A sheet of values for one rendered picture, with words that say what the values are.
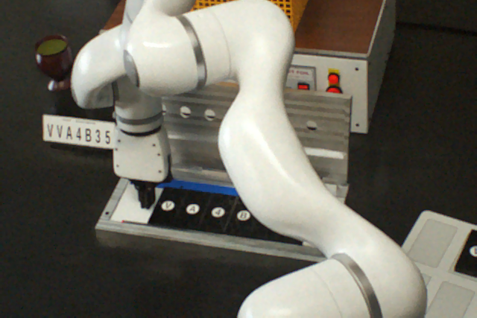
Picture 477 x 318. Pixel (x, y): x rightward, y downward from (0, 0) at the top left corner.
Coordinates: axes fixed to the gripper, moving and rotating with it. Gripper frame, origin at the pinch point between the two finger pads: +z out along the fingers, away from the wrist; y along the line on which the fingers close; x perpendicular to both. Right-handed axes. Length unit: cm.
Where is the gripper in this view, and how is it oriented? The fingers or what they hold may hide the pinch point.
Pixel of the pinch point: (147, 196)
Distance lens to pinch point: 191.0
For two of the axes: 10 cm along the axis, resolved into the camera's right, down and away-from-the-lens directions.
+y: 9.6, 1.1, -2.7
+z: 0.3, 8.7, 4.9
